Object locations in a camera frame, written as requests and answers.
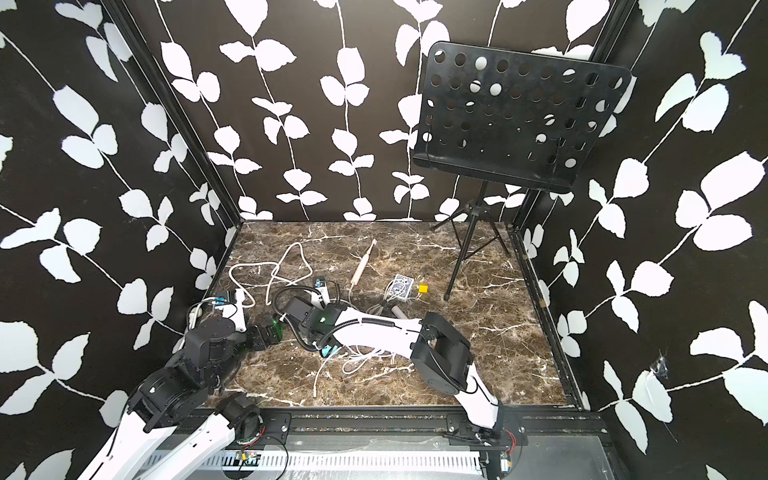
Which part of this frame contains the white thin cable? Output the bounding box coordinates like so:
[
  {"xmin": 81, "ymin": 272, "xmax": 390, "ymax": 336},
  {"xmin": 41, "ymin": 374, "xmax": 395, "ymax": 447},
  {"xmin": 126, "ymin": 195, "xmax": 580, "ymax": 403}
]
[{"xmin": 311, "ymin": 350, "xmax": 397, "ymax": 400}]

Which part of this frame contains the pink electric toothbrush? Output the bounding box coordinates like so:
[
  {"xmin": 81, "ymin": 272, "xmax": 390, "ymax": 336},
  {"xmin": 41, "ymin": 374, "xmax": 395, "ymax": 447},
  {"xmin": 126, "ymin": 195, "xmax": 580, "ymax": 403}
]
[{"xmin": 350, "ymin": 239, "xmax": 377, "ymax": 287}]

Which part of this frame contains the white charging cable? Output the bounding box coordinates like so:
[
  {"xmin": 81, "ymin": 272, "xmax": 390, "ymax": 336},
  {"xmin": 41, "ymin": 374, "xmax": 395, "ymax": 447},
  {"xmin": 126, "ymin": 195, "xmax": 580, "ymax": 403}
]
[{"xmin": 365, "ymin": 281, "xmax": 415, "ymax": 319}]

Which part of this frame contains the white electric toothbrush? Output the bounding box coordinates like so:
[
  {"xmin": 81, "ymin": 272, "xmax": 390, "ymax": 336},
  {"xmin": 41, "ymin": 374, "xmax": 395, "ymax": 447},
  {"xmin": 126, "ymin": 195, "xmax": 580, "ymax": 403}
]
[{"xmin": 389, "ymin": 305, "xmax": 408, "ymax": 320}]

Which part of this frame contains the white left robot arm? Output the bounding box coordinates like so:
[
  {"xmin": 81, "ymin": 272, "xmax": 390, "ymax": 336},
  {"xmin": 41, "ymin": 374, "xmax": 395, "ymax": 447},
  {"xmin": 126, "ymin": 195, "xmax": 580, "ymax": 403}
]
[{"xmin": 80, "ymin": 318, "xmax": 283, "ymax": 479}]

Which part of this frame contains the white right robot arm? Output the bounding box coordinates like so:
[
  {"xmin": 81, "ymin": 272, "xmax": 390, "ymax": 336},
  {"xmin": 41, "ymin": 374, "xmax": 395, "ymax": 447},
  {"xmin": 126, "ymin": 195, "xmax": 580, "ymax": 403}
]
[{"xmin": 273, "ymin": 297, "xmax": 503, "ymax": 434}]

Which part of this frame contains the teal power strip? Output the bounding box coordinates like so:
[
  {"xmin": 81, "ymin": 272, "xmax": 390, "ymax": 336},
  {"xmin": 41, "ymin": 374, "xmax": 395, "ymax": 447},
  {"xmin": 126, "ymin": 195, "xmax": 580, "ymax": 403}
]
[{"xmin": 321, "ymin": 345, "xmax": 337, "ymax": 358}]

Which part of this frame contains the blue playing card box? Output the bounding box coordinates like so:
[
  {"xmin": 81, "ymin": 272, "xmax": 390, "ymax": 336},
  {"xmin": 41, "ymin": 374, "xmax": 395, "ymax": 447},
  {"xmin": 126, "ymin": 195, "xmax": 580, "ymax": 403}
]
[{"xmin": 387, "ymin": 274, "xmax": 414, "ymax": 301}]

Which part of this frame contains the black music stand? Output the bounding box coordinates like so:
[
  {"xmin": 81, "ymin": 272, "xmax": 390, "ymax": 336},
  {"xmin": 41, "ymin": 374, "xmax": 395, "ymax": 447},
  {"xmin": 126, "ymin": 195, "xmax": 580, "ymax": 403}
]
[{"xmin": 412, "ymin": 41, "xmax": 631, "ymax": 268}]

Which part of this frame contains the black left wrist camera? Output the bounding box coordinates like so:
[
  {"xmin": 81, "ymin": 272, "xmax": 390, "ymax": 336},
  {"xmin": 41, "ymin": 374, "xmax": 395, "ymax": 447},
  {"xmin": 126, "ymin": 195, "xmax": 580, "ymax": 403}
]
[{"xmin": 181, "ymin": 316, "xmax": 246, "ymax": 371}]

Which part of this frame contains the white power strip cord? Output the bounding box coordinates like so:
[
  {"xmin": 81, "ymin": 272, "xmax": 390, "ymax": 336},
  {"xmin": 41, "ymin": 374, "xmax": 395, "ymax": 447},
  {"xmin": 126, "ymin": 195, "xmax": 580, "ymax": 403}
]
[{"xmin": 179, "ymin": 239, "xmax": 316, "ymax": 337}]

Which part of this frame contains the black front rail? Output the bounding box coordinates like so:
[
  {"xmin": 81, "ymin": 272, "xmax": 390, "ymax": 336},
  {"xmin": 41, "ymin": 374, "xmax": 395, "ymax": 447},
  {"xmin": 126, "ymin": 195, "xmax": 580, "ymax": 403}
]
[{"xmin": 173, "ymin": 407, "xmax": 607, "ymax": 451}]

